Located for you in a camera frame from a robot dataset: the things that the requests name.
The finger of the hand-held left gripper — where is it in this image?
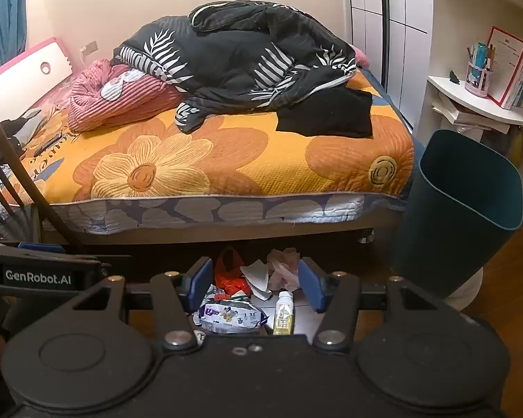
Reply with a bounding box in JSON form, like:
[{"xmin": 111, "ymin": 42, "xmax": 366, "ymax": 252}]
[{"xmin": 17, "ymin": 242, "xmax": 67, "ymax": 255}]

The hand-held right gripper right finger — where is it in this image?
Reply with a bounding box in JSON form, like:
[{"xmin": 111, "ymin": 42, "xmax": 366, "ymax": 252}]
[{"xmin": 298, "ymin": 258, "xmax": 452, "ymax": 353}]

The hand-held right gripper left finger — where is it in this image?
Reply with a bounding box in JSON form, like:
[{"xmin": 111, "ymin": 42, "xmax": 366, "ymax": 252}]
[{"xmin": 70, "ymin": 256, "xmax": 214, "ymax": 353}]

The orange plastic bag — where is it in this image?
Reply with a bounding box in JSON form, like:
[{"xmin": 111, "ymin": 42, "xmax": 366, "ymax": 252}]
[{"xmin": 213, "ymin": 247, "xmax": 250, "ymax": 296}]

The long white tissue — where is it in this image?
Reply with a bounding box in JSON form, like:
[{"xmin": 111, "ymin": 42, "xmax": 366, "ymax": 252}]
[{"xmin": 267, "ymin": 247, "xmax": 303, "ymax": 292}]

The teal trash bin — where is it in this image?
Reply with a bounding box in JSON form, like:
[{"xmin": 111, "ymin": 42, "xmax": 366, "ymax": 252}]
[{"xmin": 390, "ymin": 129, "xmax": 523, "ymax": 299}]

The small pale drink bottle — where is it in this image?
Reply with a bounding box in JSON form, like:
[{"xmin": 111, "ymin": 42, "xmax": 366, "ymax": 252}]
[{"xmin": 272, "ymin": 291, "xmax": 295, "ymax": 336}]

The white purple snack wrapper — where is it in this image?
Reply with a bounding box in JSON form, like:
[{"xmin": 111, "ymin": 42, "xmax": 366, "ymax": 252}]
[{"xmin": 193, "ymin": 285, "xmax": 268, "ymax": 335}]

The bed with orange floral bedspread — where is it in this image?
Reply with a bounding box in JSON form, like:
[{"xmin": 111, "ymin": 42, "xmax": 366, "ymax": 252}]
[{"xmin": 0, "ymin": 67, "xmax": 416, "ymax": 245}]

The white round object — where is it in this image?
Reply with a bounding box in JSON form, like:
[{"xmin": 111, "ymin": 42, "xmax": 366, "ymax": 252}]
[{"xmin": 440, "ymin": 268, "xmax": 484, "ymax": 310}]

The plain black cloth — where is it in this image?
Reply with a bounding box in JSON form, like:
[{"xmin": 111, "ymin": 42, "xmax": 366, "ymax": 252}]
[{"xmin": 275, "ymin": 86, "xmax": 374, "ymax": 139}]

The pink white headboard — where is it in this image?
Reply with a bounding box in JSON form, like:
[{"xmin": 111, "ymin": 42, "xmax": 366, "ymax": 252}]
[{"xmin": 0, "ymin": 37, "xmax": 75, "ymax": 118}]

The black leaf-print duvet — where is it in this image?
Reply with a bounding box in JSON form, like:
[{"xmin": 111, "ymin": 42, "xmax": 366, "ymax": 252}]
[{"xmin": 112, "ymin": 1, "xmax": 359, "ymax": 135}]

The stack of white papers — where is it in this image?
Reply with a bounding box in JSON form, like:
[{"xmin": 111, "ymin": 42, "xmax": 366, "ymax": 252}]
[{"xmin": 431, "ymin": 91, "xmax": 510, "ymax": 133}]

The yellow bottle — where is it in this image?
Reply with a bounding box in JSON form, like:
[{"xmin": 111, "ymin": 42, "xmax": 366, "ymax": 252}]
[{"xmin": 510, "ymin": 127, "xmax": 523, "ymax": 168}]

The pink pen holder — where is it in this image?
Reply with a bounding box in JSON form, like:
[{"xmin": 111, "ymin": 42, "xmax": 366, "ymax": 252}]
[{"xmin": 465, "ymin": 61, "xmax": 493, "ymax": 98}]

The white sliding wardrobe door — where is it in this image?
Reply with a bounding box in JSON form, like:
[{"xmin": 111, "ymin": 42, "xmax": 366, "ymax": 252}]
[{"xmin": 344, "ymin": 0, "xmax": 434, "ymax": 133}]

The bunch of pens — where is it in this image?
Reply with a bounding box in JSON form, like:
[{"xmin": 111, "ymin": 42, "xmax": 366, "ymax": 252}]
[{"xmin": 465, "ymin": 42, "xmax": 494, "ymax": 70}]

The white shelf unit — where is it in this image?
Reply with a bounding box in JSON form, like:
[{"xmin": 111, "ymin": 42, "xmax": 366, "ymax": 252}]
[{"xmin": 416, "ymin": 0, "xmax": 523, "ymax": 196}]

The pink corduroy blanket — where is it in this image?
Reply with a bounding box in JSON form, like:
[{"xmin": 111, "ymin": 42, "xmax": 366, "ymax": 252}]
[{"xmin": 67, "ymin": 59, "xmax": 188, "ymax": 132}]

